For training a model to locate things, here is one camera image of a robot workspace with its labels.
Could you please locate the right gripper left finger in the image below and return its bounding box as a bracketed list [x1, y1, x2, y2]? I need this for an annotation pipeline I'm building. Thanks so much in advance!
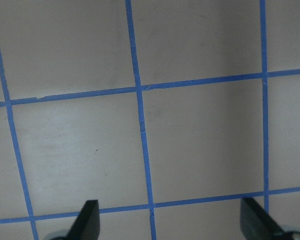
[66, 200, 100, 240]

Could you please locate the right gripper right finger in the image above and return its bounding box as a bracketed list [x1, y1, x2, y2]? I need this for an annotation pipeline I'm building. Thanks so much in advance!
[239, 197, 289, 240]

